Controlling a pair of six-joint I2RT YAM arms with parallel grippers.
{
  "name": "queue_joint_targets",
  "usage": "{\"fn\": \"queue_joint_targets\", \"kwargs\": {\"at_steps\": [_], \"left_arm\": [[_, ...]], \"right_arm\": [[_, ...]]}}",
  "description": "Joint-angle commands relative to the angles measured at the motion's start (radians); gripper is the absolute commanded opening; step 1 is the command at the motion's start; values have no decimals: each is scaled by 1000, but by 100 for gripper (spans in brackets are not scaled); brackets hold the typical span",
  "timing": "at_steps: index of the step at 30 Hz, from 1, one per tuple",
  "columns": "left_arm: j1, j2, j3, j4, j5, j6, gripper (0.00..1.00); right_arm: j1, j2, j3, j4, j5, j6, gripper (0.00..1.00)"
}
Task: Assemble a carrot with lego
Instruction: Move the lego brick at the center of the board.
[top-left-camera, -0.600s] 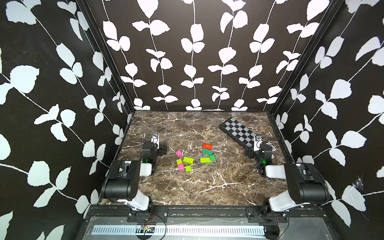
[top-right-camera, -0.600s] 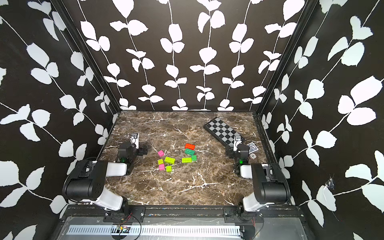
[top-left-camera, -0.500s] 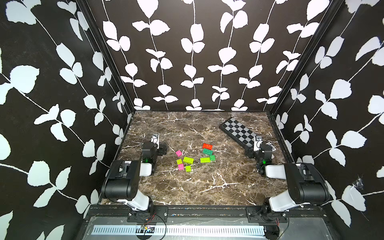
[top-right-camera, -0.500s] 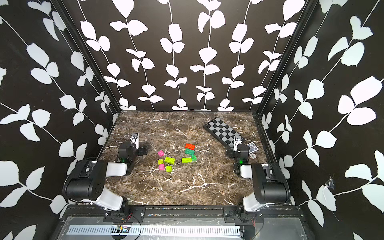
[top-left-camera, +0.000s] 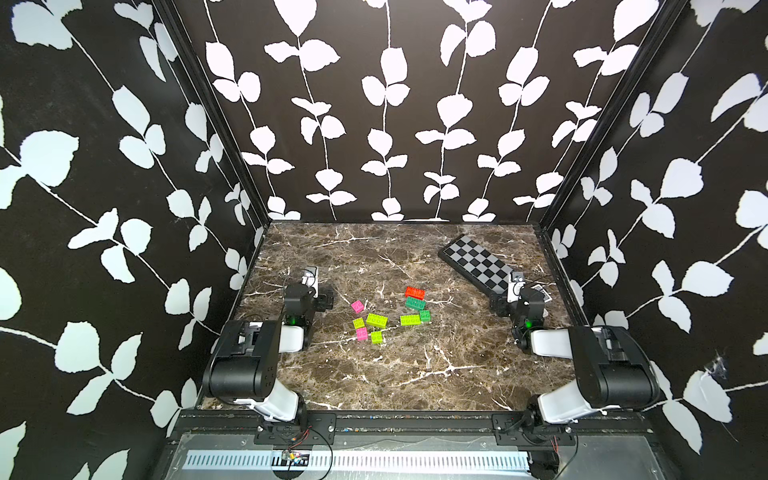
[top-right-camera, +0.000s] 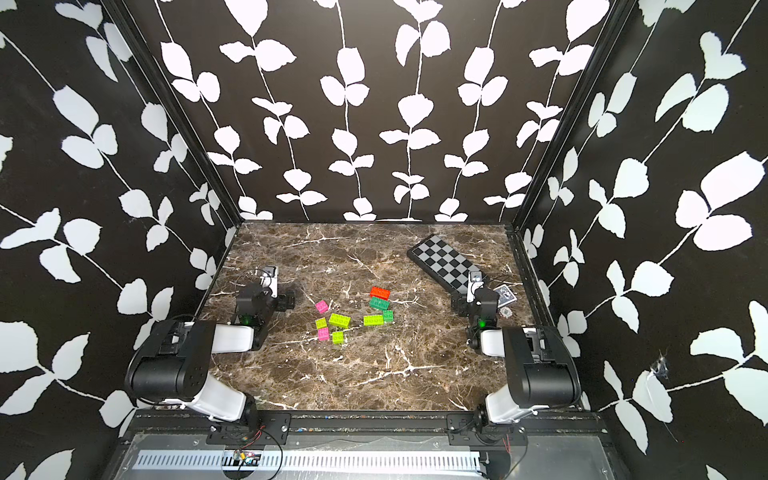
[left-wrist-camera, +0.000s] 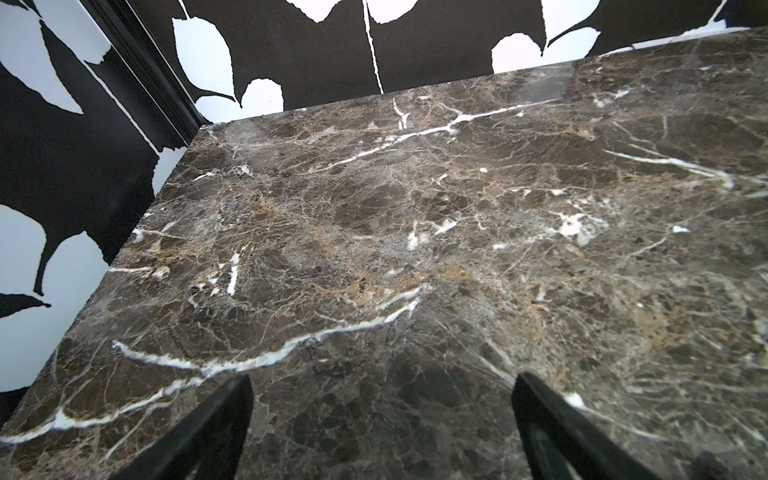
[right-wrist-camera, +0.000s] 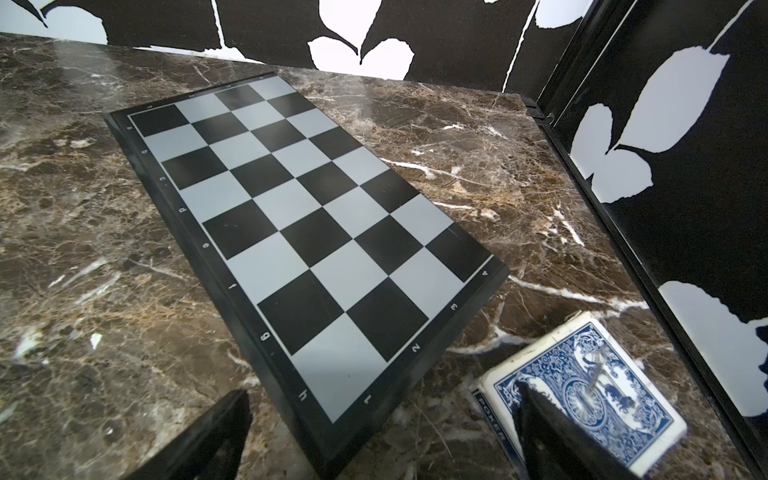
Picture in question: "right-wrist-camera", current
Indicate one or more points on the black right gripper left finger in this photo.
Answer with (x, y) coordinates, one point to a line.
(210, 448)

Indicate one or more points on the black and white chessboard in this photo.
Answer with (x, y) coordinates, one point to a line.
(340, 281)

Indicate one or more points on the blue playing card box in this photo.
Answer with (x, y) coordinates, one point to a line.
(585, 373)

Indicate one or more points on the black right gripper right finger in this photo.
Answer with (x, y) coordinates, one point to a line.
(554, 447)

